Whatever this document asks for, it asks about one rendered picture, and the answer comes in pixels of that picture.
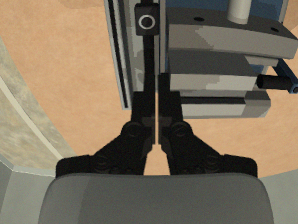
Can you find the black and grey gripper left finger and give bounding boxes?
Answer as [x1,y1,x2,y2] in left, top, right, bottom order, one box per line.
[56,73,156,178]

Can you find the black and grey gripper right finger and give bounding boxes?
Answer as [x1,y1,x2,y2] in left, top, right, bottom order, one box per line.
[158,73,258,178]

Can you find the dark grey block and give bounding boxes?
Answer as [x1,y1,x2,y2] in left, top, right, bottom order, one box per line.
[167,50,257,116]

